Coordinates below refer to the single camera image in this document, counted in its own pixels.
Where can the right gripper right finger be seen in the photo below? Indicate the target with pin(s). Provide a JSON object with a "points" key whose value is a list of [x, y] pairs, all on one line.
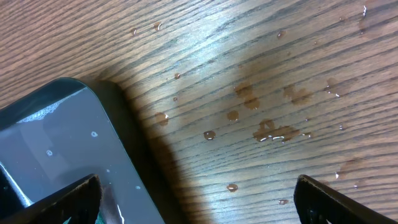
{"points": [[316, 202]]}

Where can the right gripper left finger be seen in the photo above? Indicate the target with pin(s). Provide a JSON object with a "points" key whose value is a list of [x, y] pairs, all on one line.
{"points": [[78, 202]]}

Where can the green scrubbing sponge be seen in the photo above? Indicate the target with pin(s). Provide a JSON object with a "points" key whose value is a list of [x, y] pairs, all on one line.
{"points": [[99, 219]]}

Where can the black water tray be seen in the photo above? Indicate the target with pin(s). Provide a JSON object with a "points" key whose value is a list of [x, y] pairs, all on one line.
{"points": [[68, 129]]}

